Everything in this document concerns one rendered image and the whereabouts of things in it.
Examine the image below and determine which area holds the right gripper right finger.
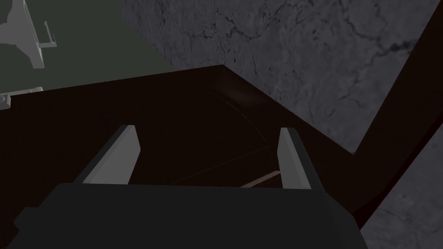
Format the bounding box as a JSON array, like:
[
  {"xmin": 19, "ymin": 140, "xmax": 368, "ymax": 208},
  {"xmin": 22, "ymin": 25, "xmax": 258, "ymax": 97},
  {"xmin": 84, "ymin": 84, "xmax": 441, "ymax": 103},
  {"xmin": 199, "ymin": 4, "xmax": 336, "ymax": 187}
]
[{"xmin": 276, "ymin": 127, "xmax": 325, "ymax": 191}]

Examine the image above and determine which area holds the grey flat bar fixture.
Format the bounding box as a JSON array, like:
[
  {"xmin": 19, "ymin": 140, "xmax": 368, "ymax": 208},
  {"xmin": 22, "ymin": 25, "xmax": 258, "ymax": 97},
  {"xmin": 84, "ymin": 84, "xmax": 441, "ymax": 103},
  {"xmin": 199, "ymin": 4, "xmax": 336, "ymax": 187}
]
[{"xmin": 0, "ymin": 86, "xmax": 44, "ymax": 111}]

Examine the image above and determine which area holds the dark brown wooden furniture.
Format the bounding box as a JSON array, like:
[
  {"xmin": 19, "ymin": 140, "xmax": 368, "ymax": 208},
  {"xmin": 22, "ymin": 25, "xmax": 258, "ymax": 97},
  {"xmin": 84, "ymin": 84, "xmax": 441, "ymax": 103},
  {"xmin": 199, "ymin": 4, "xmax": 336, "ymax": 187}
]
[{"xmin": 0, "ymin": 0, "xmax": 443, "ymax": 249}]

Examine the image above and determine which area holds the grey angular bracket fixture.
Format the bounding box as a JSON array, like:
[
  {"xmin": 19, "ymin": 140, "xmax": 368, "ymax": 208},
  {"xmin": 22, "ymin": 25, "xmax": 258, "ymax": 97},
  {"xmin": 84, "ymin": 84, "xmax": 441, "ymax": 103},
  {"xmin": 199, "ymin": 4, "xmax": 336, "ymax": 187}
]
[{"xmin": 0, "ymin": 0, "xmax": 58, "ymax": 70}]

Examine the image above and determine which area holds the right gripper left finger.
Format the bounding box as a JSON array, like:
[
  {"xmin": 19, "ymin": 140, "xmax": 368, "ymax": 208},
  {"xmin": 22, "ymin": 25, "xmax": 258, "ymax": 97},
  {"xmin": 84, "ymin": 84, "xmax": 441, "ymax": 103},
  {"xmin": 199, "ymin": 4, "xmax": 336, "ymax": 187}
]
[{"xmin": 74, "ymin": 124, "xmax": 141, "ymax": 185}]

